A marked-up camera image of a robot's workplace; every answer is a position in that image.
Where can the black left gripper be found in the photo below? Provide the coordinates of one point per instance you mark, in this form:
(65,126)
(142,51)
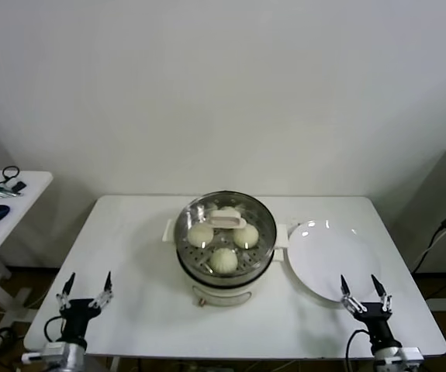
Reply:
(76,314)

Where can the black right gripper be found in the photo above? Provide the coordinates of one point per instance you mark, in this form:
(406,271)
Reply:
(377,321)

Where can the white steamed baozi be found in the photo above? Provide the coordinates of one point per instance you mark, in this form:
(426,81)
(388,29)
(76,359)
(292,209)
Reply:
(223,260)
(228,209)
(201,234)
(246,235)

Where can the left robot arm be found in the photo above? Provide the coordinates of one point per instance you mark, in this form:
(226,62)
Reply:
(73,358)

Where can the stainless steel steamer basket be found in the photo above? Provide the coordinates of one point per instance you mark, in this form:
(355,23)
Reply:
(282,236)

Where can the white round plate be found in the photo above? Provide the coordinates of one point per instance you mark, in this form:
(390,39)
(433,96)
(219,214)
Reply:
(323,259)

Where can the white side table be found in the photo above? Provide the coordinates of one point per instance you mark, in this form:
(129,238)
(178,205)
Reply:
(32,182)

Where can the small black device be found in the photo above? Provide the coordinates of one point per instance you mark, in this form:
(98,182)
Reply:
(19,186)

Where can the white electric cooker base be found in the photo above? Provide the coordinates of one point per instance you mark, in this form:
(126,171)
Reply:
(222,294)

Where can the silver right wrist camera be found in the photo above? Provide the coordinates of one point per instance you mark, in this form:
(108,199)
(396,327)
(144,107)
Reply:
(412,355)

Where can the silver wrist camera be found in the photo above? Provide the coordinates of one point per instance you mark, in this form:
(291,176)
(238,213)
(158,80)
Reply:
(412,355)
(40,352)

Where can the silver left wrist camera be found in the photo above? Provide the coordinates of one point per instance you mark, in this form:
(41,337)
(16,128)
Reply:
(40,352)

